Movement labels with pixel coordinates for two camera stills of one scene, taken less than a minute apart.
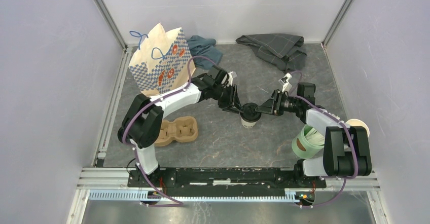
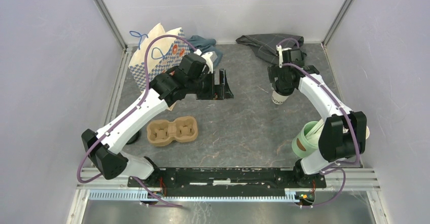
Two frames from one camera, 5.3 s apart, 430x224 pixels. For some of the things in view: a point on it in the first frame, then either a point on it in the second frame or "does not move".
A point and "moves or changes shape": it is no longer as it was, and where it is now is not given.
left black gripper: x=229 y=102 -> x=222 y=91
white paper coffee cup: x=248 y=124 moves or changes shape
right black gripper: x=275 y=103 -> x=275 y=71
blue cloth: x=201 y=47 does not move
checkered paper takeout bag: x=160 y=63 does not move
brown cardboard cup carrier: x=183 y=129 does not move
